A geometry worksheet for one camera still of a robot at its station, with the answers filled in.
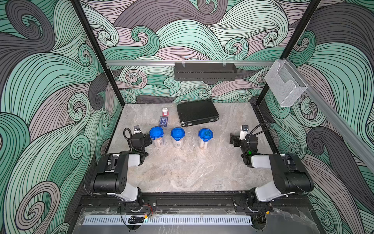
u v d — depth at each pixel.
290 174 0.45
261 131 0.79
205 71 0.98
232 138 0.86
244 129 0.80
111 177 0.44
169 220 0.70
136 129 0.80
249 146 0.71
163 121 1.07
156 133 0.85
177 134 0.86
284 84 0.77
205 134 0.85
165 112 1.10
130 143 0.71
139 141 0.72
